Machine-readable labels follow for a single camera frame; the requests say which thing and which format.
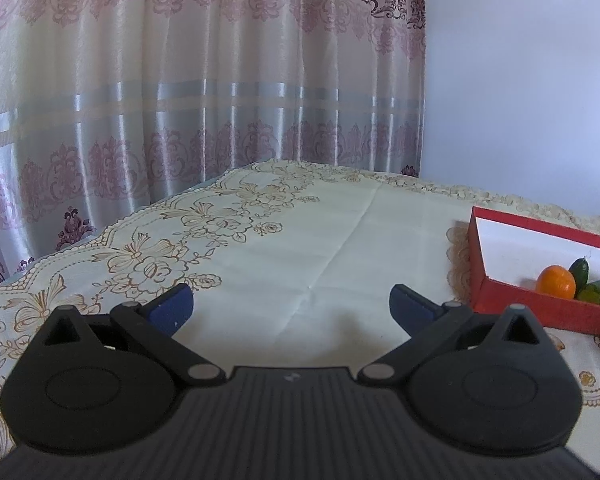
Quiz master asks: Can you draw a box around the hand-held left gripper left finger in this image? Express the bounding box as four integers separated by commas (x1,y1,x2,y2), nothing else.
42,283,226,389

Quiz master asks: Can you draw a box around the shallow red cardboard box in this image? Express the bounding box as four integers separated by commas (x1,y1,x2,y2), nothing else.
467,205,600,339

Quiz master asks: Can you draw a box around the small orange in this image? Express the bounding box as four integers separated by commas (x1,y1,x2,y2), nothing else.
535,265,578,300

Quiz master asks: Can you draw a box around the small green fruit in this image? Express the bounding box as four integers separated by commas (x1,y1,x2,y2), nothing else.
568,257,592,286

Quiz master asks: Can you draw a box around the cream floral tablecloth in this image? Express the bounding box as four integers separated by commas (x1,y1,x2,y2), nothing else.
0,160,600,480

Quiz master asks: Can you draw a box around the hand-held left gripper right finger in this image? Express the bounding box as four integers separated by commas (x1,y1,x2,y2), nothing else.
357,284,556,389

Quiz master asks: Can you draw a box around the floral patterned curtain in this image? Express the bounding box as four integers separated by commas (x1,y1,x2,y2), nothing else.
0,0,427,297

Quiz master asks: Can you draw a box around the round green tomato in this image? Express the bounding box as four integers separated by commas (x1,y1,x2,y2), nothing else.
577,280,600,306

